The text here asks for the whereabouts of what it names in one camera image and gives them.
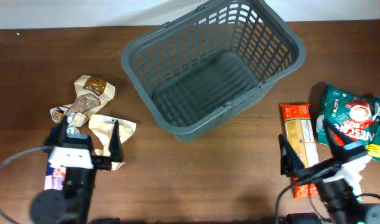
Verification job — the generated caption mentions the green Nescafe coffee bag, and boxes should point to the green Nescafe coffee bag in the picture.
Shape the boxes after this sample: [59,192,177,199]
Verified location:
[316,84,380,161]

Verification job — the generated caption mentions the beige brown snack bag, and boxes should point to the beige brown snack bag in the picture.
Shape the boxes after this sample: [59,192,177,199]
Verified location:
[50,75,116,128]

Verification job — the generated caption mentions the Kleenex tissue multipack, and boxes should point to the Kleenex tissue multipack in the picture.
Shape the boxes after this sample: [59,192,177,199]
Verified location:
[44,126,80,190]

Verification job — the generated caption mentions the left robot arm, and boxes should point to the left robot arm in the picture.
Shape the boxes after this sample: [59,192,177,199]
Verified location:
[30,117,123,223]

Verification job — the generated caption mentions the grey plastic basket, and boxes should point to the grey plastic basket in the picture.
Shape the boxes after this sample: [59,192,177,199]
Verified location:
[120,0,306,142]

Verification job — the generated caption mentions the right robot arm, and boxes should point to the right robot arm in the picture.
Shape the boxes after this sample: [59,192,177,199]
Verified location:
[274,119,380,223]

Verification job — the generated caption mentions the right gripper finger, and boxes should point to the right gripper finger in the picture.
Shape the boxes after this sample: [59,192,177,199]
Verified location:
[278,134,305,176]
[323,119,368,161]

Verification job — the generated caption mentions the orange spaghetti pasta packet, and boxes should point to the orange spaghetti pasta packet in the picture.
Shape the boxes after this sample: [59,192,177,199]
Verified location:
[279,103,320,199]

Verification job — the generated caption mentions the crumpled beige paper bag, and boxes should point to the crumpled beige paper bag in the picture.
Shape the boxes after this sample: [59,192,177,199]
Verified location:
[88,114,136,170]

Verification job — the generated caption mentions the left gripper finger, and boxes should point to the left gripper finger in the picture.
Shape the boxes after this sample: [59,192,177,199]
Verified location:
[108,120,123,162]
[54,116,69,146]

